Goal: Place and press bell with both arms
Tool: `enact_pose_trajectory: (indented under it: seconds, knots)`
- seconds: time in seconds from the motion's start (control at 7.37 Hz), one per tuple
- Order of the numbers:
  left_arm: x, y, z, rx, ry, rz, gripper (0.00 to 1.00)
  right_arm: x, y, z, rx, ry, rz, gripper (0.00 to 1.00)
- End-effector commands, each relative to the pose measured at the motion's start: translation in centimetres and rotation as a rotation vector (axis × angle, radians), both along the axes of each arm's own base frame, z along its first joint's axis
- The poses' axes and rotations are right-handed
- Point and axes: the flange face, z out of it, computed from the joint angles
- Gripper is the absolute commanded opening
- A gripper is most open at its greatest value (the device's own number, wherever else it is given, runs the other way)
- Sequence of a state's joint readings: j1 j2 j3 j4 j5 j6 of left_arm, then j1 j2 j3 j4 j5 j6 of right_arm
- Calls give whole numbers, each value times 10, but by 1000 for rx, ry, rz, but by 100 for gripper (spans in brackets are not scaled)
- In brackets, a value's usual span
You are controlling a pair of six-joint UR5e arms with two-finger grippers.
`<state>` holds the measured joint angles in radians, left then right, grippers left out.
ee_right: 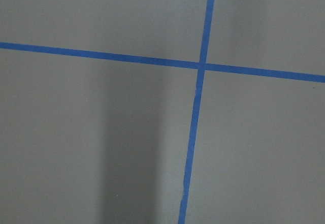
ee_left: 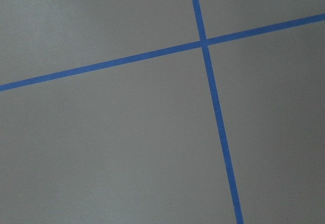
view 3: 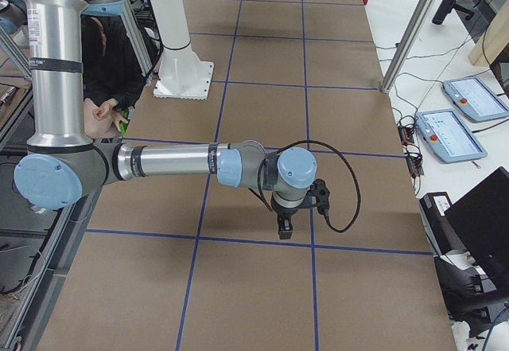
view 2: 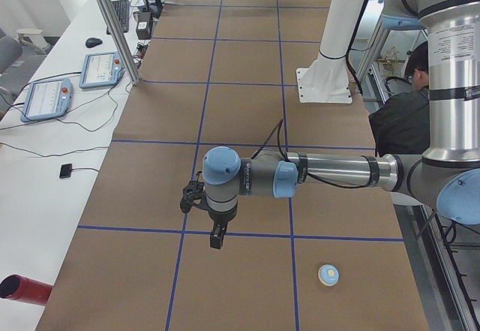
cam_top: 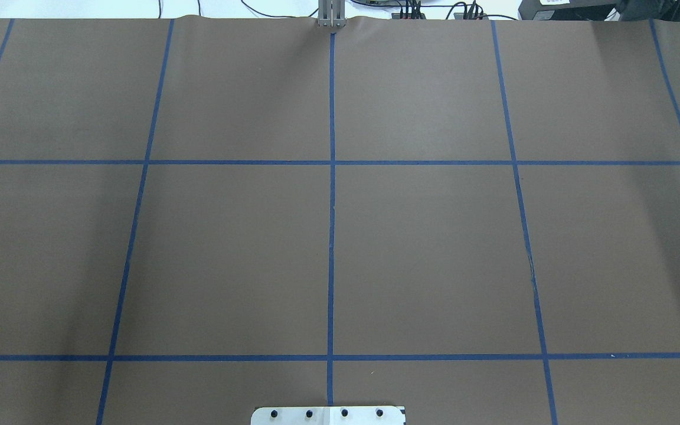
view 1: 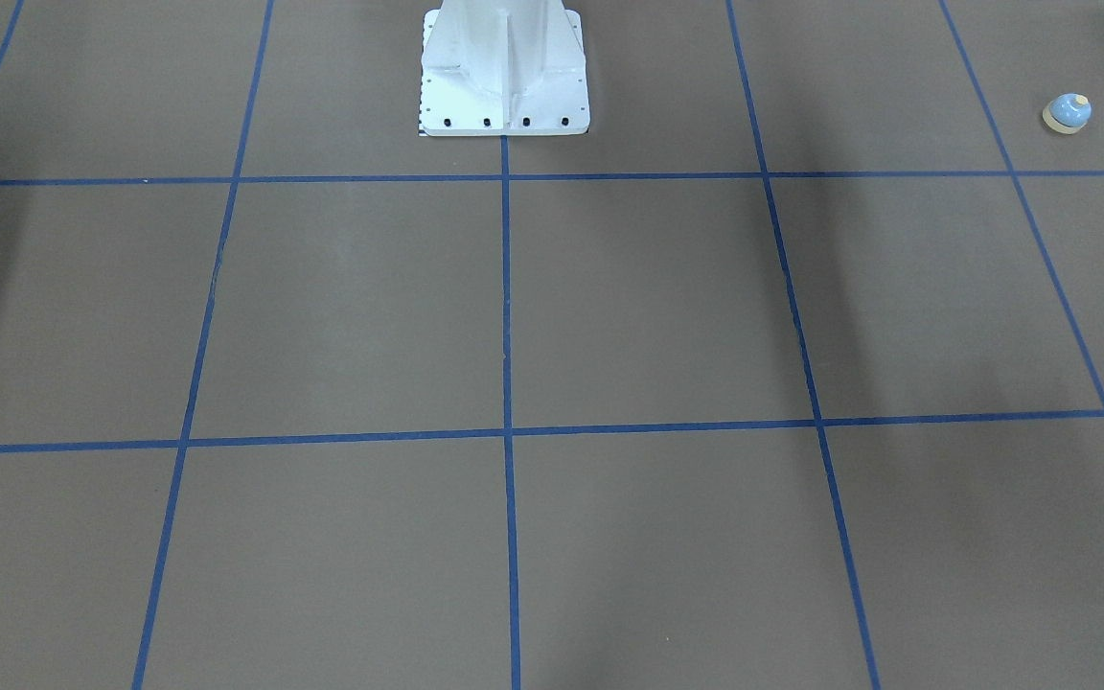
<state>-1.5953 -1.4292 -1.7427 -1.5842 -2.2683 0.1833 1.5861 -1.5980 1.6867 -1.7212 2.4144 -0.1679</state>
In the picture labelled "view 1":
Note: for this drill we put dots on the blue call bell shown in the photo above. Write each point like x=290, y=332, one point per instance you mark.
x=1067, y=113

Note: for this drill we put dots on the white camera mast pedestal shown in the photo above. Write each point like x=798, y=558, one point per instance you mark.
x=503, y=68

